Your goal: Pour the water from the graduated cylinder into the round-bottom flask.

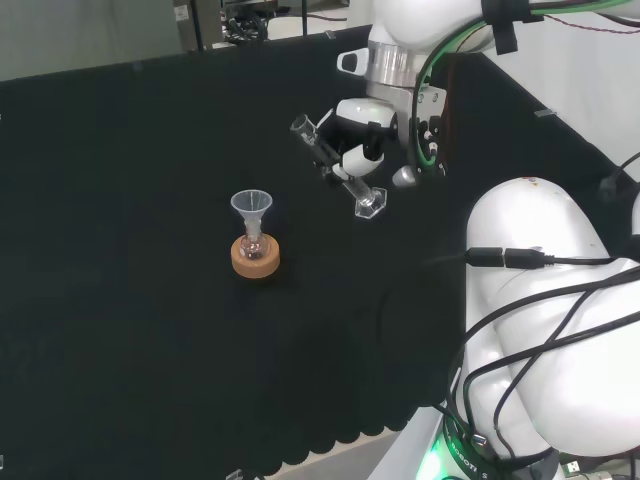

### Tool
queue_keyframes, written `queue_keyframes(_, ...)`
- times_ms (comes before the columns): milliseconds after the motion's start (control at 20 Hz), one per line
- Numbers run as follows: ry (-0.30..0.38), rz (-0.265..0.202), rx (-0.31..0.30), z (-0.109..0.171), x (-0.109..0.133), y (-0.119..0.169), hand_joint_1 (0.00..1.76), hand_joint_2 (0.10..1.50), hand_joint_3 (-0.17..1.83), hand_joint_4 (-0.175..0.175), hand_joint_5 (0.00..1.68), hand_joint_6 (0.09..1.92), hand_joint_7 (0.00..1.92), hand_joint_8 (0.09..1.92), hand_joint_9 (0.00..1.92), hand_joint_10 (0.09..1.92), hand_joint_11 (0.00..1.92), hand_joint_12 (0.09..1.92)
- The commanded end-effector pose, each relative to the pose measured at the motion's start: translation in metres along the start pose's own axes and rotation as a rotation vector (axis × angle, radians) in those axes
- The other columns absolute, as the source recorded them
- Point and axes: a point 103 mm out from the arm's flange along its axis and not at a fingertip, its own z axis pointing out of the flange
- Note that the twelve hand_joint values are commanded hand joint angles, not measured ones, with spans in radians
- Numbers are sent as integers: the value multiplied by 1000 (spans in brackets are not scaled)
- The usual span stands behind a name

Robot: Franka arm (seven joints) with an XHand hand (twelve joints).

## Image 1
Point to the black bench cloth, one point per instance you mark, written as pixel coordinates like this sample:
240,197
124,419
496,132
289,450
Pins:
200,250

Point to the clear round-bottom flask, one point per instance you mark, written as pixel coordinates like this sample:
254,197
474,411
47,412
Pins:
252,246

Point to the clear glass graduated cylinder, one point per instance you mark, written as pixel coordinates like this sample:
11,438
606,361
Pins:
367,197

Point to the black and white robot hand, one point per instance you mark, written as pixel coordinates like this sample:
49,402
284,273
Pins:
361,130

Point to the clear plastic funnel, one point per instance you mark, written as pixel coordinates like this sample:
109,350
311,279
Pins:
251,206

